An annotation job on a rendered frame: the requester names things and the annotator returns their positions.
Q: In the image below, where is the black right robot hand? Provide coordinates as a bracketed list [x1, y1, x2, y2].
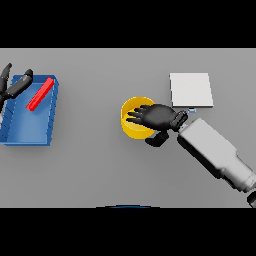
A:
[125, 103, 190, 148]

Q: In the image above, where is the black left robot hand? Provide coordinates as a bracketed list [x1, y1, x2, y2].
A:
[0, 62, 34, 114]

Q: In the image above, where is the red beaker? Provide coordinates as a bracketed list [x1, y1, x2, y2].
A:
[25, 76, 55, 112]

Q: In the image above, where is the yellow bowl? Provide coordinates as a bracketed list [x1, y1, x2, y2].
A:
[120, 96, 158, 141]

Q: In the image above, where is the pale square measuring scale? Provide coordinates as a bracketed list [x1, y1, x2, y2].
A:
[169, 72, 215, 108]

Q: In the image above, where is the blue plastic tray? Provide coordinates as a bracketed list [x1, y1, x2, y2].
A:
[0, 74, 60, 147]

